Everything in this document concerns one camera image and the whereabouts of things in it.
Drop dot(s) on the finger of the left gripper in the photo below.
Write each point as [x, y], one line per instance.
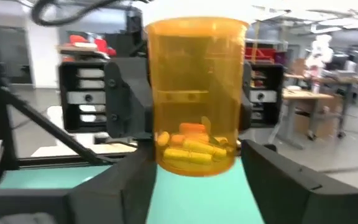
[247, 112]
[129, 99]

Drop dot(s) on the white ball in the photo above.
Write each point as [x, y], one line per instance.
[197, 77]

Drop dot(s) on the red storage bins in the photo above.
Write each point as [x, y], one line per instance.
[259, 54]

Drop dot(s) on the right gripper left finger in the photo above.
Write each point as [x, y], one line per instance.
[117, 193]

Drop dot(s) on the wooden desk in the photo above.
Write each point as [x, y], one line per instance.
[303, 95]

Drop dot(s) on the cardboard box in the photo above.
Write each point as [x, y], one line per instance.
[319, 124]

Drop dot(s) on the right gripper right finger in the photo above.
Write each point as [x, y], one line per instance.
[291, 199]

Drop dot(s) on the red object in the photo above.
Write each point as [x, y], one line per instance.
[82, 40]

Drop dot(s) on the white robot figure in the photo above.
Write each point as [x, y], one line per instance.
[320, 53]

